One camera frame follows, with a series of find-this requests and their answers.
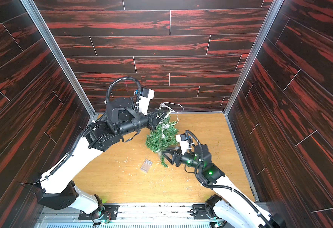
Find white string lights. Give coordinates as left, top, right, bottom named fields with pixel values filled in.
left=157, top=102, right=184, bottom=148

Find small green christmas tree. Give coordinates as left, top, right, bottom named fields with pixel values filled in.
left=146, top=116, right=179, bottom=168

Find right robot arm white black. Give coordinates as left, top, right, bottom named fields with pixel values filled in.
left=162, top=145, right=287, bottom=228

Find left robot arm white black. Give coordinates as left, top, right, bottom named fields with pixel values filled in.
left=37, top=97, right=168, bottom=220

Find clear battery box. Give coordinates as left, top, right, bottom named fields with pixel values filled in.
left=140, top=159, right=153, bottom=173

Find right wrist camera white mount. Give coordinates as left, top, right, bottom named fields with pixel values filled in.
left=176, top=133, right=194, bottom=155

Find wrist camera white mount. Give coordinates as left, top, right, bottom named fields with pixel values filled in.
left=176, top=133, right=194, bottom=155
left=136, top=88, right=155, bottom=115

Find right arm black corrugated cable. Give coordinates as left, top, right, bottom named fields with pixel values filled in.
left=184, top=130, right=270, bottom=228

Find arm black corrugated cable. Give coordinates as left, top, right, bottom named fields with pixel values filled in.
left=19, top=76, right=142, bottom=186
left=184, top=130, right=270, bottom=228

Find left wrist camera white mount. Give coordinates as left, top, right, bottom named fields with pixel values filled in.
left=136, top=88, right=155, bottom=115

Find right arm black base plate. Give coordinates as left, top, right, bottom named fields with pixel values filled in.
left=190, top=203, right=233, bottom=220

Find aluminium front rail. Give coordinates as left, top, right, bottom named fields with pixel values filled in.
left=35, top=203, right=278, bottom=228

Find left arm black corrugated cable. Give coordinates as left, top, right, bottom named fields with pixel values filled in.
left=19, top=76, right=142, bottom=186

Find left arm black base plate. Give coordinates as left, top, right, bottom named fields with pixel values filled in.
left=78, top=204, right=119, bottom=222

